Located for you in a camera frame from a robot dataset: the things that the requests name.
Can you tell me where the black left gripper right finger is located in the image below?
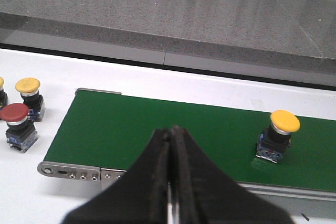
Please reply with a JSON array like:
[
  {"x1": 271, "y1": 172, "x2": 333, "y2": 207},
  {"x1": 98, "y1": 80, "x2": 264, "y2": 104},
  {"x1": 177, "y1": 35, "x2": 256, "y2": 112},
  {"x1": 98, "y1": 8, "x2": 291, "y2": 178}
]
[{"x1": 170, "y1": 126, "x2": 293, "y2": 223}]

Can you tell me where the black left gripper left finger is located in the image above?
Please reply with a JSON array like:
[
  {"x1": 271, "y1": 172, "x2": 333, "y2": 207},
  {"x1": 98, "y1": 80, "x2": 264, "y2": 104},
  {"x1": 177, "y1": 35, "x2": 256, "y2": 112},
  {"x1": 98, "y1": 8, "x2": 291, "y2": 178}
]
[{"x1": 63, "y1": 129, "x2": 171, "y2": 223}]

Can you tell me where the green conveyor belt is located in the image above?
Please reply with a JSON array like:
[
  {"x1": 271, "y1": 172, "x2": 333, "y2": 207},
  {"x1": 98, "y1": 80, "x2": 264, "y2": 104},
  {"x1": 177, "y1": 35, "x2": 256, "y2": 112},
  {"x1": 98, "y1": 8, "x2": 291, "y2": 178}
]
[{"x1": 43, "y1": 89, "x2": 336, "y2": 193}]

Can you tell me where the grey stone slab left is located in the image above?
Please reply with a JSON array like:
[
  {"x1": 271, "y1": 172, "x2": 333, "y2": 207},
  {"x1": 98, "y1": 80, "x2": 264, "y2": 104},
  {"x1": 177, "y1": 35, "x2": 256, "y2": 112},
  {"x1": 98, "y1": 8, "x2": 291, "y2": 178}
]
[{"x1": 1, "y1": 0, "x2": 335, "y2": 89}]

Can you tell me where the grey stone slab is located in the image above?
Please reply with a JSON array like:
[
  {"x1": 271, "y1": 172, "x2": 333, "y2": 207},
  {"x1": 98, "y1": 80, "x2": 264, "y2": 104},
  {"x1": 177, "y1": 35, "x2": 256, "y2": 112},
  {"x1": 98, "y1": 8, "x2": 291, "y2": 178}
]
[
  {"x1": 278, "y1": 0, "x2": 335, "y2": 59},
  {"x1": 1, "y1": 0, "x2": 335, "y2": 89}
]

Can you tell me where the grey stone slab right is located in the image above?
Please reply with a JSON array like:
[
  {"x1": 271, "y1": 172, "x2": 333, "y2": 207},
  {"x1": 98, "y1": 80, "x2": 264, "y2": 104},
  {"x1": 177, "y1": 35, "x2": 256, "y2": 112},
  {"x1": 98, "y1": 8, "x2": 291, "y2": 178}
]
[{"x1": 278, "y1": 0, "x2": 335, "y2": 59}]

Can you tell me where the aluminium conveyor frame rail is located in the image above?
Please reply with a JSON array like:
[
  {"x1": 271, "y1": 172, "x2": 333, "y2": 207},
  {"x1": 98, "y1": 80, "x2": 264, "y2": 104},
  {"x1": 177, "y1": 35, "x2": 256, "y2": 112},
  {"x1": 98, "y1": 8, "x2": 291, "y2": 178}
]
[{"x1": 36, "y1": 87, "x2": 336, "y2": 204}]

